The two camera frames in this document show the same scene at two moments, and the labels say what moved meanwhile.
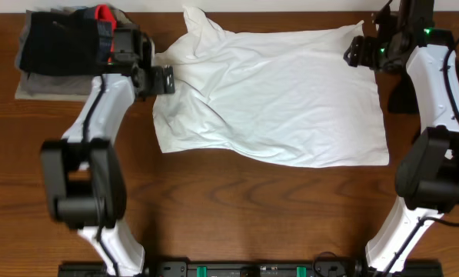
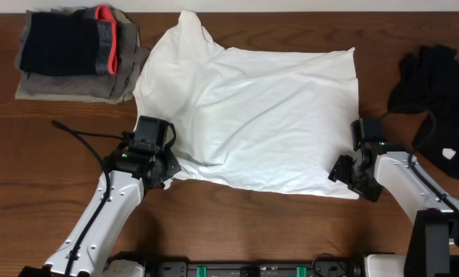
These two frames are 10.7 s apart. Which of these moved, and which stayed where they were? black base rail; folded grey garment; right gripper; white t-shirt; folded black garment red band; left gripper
Moved: left gripper; right gripper; white t-shirt
Stayed: folded grey garment; folded black garment red band; black base rail
